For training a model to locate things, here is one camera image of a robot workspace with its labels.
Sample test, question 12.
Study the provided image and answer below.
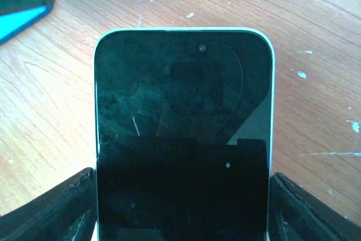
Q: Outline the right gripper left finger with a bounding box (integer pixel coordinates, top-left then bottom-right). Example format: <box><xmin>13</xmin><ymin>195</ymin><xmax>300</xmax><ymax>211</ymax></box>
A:
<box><xmin>1</xmin><ymin>168</ymin><xmax>96</xmax><ymax>240</ymax></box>

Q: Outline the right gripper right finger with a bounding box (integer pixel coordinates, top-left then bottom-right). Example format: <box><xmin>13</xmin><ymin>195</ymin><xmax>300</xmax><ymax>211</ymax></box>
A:
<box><xmin>269</xmin><ymin>173</ymin><xmax>360</xmax><ymax>240</ymax></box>

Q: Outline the black smartphone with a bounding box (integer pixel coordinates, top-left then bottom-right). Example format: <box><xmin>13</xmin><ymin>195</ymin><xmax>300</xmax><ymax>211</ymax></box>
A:
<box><xmin>93</xmin><ymin>27</ymin><xmax>275</xmax><ymax>240</ymax></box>

